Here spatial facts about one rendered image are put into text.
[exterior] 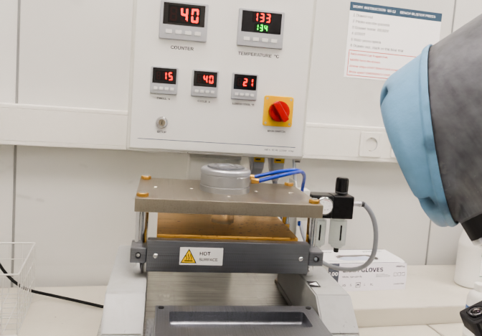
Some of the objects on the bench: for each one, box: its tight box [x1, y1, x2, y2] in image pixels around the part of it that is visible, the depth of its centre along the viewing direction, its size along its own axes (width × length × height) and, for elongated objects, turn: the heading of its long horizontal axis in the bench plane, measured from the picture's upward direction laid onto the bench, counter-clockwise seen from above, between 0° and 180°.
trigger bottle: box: [454, 229, 482, 289], centre depth 137 cm, size 9×8×25 cm
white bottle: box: [462, 281, 482, 336], centre depth 110 cm, size 5×5×14 cm
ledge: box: [346, 265, 473, 327], centre depth 137 cm, size 30×84×4 cm
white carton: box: [321, 249, 407, 291], centre depth 133 cm, size 12×23×7 cm
